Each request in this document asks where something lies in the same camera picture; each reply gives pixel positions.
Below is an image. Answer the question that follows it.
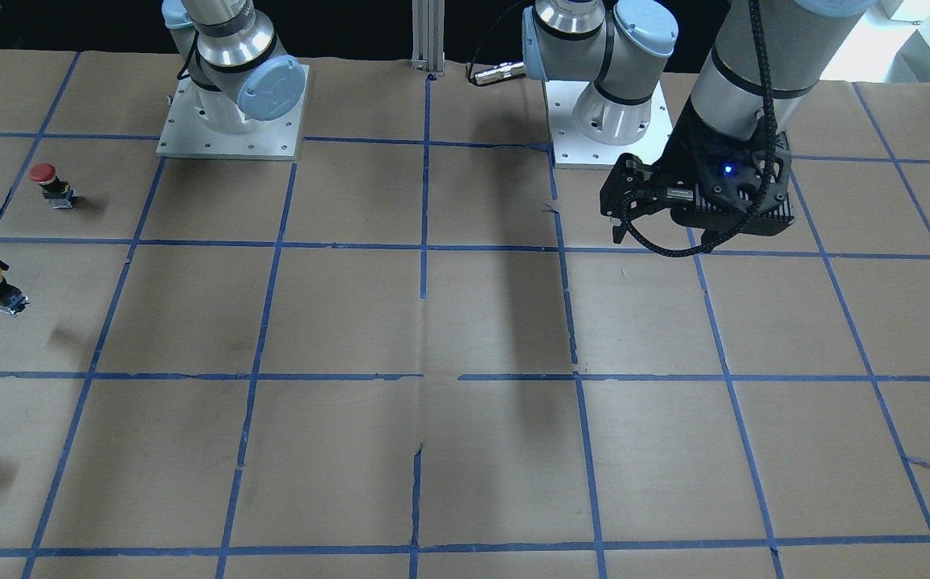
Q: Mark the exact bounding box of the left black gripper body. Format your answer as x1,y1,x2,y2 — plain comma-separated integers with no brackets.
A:
657,113,797,236

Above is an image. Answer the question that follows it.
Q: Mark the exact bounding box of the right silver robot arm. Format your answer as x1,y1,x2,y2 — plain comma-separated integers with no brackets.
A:
0,1,309,315

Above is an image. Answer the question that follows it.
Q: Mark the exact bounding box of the brown paper table cover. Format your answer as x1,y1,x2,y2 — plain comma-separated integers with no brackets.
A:
0,51,930,578

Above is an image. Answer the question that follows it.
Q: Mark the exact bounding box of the black braided cable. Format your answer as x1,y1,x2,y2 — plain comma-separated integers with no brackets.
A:
621,0,780,258

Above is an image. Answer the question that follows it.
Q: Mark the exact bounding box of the red push button switch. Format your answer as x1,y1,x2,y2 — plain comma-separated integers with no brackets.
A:
28,162,76,210

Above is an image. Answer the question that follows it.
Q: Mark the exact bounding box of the silver cable connector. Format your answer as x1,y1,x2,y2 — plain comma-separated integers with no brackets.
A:
467,61,544,87

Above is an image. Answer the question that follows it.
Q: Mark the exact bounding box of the aluminium frame post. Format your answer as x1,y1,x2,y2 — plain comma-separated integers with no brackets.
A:
410,0,445,76

